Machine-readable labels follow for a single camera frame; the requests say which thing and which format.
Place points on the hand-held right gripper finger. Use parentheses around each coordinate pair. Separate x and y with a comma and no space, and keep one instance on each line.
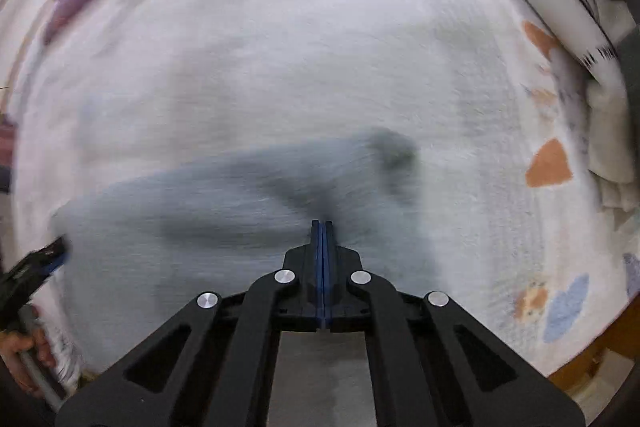
(329,257)
(316,257)

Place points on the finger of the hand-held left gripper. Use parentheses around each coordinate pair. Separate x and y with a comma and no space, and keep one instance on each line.
(47,257)

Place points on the grey sweatshirt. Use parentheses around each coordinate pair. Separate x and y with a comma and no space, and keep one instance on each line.
(200,217)

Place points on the person's left hand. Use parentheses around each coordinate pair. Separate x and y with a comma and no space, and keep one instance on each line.
(11,359)

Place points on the printed white bed sheet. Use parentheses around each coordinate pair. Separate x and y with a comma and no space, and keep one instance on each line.
(300,32)

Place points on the wooden bed frame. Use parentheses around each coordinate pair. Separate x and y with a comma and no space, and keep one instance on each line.
(590,367)

